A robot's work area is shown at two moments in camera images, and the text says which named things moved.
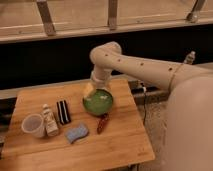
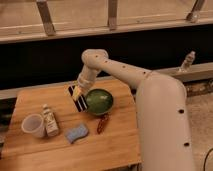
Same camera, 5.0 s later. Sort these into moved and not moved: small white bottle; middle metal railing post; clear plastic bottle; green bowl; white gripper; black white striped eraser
Moved: black white striped eraser; white gripper
Not moved: middle metal railing post; clear plastic bottle; green bowl; small white bottle
